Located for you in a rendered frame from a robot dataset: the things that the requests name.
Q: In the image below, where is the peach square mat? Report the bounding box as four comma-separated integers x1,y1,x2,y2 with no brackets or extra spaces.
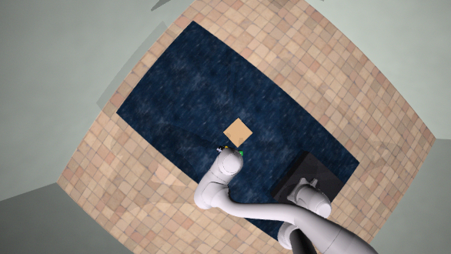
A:
223,118,252,148

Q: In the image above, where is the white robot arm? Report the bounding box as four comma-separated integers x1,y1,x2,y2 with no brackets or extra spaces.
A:
194,147,378,254

